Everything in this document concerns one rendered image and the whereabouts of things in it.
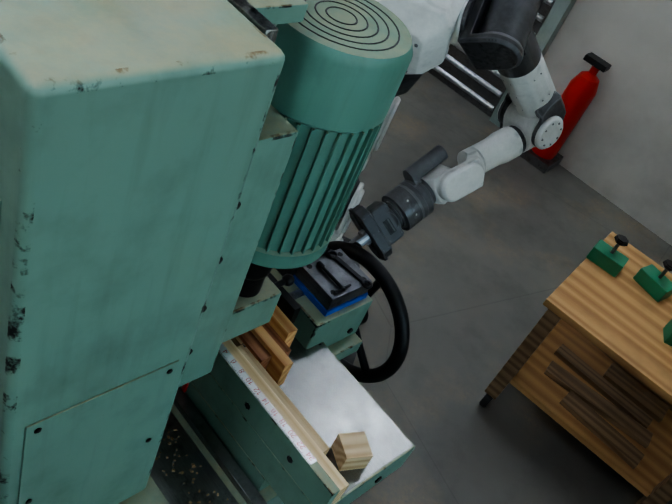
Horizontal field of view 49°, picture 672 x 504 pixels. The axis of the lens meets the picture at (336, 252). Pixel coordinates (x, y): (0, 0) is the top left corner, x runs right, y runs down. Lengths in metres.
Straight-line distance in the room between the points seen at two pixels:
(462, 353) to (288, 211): 1.91
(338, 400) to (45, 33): 0.79
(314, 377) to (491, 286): 1.94
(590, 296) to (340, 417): 1.35
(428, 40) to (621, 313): 1.25
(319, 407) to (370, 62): 0.59
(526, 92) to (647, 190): 2.50
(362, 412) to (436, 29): 0.70
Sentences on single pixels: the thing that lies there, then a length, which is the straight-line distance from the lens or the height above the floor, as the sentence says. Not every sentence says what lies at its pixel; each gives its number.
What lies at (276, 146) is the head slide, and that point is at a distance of 0.77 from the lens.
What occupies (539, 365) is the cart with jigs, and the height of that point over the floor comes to 0.18.
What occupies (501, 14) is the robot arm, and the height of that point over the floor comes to 1.34.
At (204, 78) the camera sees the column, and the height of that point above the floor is 1.51.
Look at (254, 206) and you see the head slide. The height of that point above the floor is 1.30.
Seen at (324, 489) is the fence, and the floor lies 0.95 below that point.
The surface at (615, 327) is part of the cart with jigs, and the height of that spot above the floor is 0.53.
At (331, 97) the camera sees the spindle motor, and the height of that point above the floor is 1.43.
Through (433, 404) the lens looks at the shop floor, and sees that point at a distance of 2.52.
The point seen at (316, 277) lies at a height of 1.00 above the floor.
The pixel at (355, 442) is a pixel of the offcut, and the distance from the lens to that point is 1.11.
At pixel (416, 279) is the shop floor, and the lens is 2.90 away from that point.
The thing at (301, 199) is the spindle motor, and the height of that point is 1.29.
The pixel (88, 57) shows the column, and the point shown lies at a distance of 0.55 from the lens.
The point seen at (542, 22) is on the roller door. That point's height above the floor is 0.58.
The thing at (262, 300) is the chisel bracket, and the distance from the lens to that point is 1.08.
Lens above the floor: 1.81
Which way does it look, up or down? 40 degrees down
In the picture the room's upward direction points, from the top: 25 degrees clockwise
